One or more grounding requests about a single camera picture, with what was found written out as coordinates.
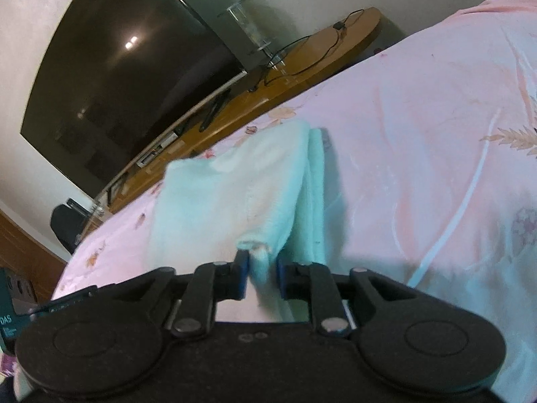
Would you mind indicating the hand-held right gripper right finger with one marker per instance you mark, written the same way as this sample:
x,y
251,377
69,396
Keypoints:
x,y
281,280

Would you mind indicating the grey set-top box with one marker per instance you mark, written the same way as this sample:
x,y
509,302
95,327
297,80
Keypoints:
x,y
161,149

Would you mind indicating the black remote control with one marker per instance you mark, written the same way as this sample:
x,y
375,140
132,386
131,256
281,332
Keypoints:
x,y
213,111

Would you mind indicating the light green garment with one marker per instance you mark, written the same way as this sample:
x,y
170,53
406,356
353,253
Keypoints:
x,y
235,201

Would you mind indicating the teal cardboard box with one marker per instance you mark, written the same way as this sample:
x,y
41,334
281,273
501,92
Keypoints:
x,y
12,306

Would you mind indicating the pink floral bedsheet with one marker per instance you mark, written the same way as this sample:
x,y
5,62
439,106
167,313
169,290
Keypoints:
x,y
419,155

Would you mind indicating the black television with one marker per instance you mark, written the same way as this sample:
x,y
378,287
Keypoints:
x,y
121,75

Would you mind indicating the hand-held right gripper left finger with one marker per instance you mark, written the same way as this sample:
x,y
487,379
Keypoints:
x,y
242,275

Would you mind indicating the black chair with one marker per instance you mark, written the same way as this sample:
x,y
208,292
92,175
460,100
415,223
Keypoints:
x,y
67,222

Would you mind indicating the wooden television cabinet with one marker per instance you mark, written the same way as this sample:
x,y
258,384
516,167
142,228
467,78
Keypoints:
x,y
293,75

